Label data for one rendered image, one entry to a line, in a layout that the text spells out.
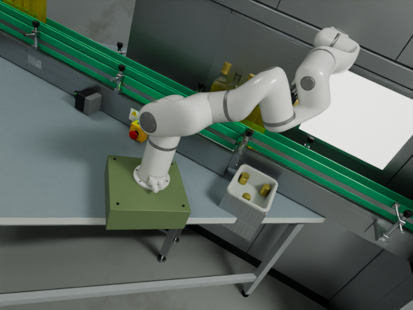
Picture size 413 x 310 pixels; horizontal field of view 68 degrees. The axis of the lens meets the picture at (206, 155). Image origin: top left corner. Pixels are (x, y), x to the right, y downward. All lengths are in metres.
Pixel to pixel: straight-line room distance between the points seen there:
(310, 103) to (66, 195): 0.80
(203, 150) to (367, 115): 0.69
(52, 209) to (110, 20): 3.31
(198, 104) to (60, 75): 0.98
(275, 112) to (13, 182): 0.83
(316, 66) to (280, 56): 0.55
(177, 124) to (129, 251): 1.23
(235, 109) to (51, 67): 1.08
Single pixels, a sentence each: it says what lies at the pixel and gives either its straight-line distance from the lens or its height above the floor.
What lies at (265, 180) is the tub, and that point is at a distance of 1.32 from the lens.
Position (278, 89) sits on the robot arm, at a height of 1.31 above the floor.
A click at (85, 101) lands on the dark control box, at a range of 1.45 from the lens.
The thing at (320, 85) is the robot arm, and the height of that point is 1.34.
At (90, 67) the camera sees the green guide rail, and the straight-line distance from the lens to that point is 1.52.
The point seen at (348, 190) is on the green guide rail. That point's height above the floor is 0.91.
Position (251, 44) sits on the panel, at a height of 1.24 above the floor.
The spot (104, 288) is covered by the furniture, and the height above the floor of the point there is 0.20.
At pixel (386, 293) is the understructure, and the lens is 1.66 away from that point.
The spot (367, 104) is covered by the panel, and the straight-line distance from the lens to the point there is 1.42.
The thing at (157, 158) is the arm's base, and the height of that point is 0.96.
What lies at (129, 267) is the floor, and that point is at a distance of 1.84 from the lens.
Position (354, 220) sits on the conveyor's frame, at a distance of 1.46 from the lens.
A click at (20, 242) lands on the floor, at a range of 1.92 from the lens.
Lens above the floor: 1.54
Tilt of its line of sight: 34 degrees down
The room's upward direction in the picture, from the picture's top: 22 degrees clockwise
